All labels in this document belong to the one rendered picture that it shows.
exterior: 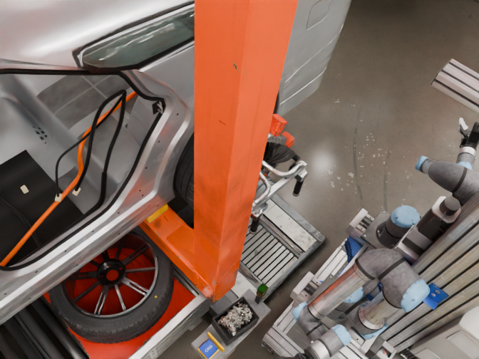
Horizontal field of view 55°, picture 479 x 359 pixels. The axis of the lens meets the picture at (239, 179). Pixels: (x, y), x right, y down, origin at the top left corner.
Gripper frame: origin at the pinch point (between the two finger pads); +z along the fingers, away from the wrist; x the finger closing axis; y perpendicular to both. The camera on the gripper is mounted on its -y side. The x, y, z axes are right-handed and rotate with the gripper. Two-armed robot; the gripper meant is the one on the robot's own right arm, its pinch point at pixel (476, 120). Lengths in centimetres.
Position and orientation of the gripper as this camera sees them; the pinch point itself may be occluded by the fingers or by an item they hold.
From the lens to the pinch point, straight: 258.8
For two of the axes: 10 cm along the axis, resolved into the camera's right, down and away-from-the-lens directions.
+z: 4.5, -7.2, 5.3
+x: 8.9, 3.4, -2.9
